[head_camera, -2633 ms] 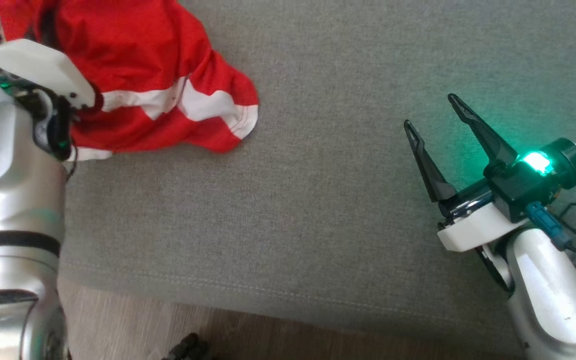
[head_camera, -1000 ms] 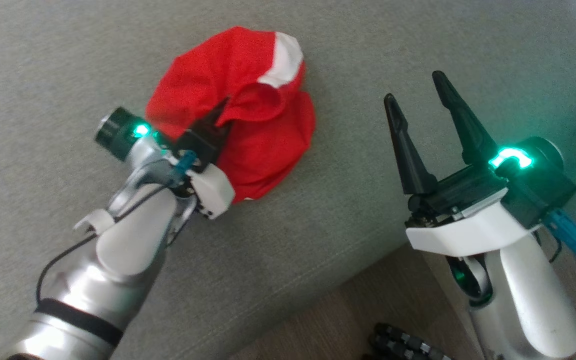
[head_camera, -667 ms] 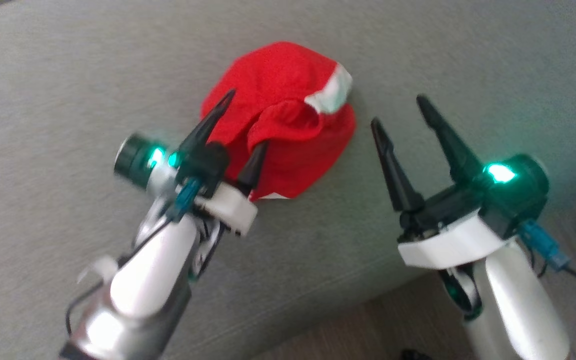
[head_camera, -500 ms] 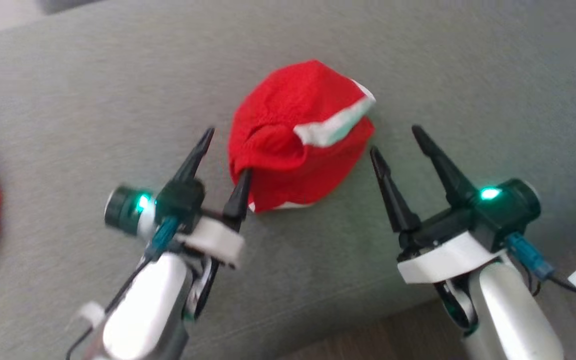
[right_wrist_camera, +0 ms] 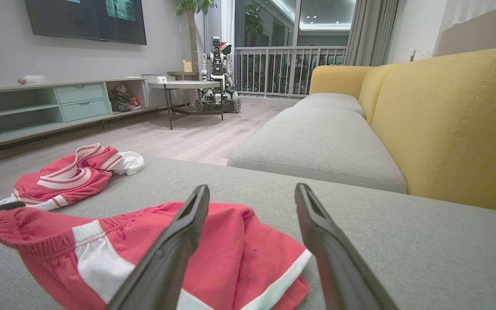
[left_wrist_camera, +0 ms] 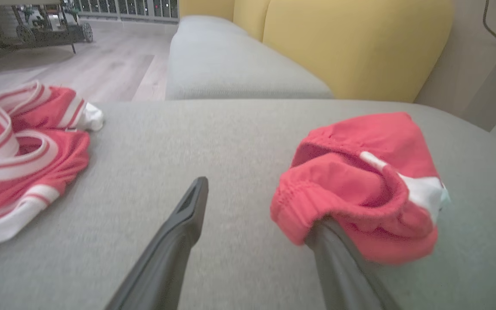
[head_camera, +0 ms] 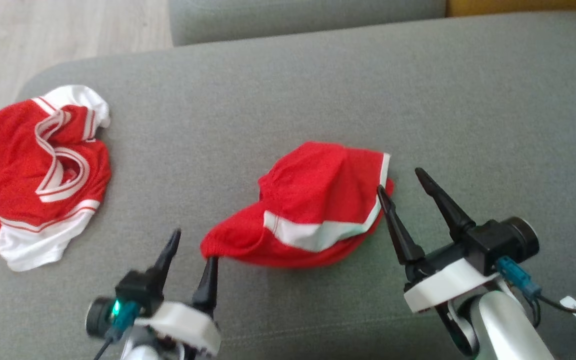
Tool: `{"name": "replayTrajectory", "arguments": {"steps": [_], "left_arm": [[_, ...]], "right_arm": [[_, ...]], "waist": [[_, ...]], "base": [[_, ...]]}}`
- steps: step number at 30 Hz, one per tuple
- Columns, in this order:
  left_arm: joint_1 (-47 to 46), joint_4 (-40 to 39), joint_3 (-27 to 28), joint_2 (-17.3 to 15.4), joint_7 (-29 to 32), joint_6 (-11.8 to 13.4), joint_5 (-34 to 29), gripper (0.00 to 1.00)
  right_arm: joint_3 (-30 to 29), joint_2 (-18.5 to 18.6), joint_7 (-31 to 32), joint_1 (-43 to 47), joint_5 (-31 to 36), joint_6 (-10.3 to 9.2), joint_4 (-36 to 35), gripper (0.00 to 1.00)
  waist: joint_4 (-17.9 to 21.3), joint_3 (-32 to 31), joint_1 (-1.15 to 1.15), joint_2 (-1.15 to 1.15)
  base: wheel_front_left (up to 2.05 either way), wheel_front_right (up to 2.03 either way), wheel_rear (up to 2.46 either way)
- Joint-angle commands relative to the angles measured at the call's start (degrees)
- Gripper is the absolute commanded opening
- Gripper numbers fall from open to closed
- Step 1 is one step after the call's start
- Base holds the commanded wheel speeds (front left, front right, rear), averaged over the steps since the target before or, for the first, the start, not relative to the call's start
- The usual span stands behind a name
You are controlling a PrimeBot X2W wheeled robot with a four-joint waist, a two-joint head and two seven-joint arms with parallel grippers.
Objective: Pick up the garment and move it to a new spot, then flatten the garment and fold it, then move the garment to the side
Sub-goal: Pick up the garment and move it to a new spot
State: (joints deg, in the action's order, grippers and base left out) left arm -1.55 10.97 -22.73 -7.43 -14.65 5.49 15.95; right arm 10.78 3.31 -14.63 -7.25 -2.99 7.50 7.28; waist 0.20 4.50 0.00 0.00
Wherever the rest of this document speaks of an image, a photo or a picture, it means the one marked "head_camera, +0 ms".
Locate yellow cushion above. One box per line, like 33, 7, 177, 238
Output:
445, 0, 576, 19

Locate teal right cable connector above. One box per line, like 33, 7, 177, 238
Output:
495, 255, 543, 302

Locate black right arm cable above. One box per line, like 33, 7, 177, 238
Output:
530, 292, 576, 328

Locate red white sports shorts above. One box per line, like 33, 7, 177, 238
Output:
199, 141, 395, 270

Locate grey sofa seat cushion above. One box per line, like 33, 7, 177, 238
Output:
0, 11, 576, 360

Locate red white basketball jersey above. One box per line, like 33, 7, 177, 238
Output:
0, 84, 113, 273

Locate teal cable connector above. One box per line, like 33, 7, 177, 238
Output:
495, 255, 543, 302
109, 300, 142, 342

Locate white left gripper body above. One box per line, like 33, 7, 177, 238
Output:
135, 300, 222, 357

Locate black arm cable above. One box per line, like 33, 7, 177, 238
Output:
530, 292, 576, 328
92, 336, 119, 360

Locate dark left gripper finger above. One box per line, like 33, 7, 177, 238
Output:
150, 228, 183, 284
191, 255, 220, 317

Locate teal left cable connector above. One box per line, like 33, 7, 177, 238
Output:
109, 300, 142, 342

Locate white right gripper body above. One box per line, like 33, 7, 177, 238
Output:
403, 243, 501, 315

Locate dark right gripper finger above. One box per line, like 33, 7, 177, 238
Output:
376, 184, 427, 266
414, 167, 477, 241

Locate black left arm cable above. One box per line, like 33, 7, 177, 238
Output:
92, 336, 119, 360

